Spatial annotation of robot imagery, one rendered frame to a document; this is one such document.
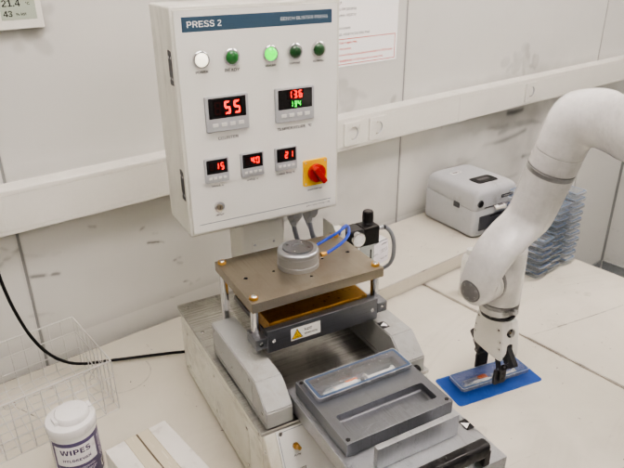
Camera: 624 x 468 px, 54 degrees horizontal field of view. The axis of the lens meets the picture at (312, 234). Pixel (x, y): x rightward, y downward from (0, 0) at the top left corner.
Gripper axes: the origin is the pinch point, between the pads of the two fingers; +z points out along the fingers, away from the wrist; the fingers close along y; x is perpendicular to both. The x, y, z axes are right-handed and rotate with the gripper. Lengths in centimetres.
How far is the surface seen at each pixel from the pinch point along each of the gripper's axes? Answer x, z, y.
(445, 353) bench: 3.1, 3.4, 12.7
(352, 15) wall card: -1, -70, 74
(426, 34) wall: -31, -62, 83
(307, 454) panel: 52, -9, -16
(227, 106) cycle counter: 52, -61, 19
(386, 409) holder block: 40.2, -19.6, -21.9
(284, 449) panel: 56, -11, -15
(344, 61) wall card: 2, -58, 74
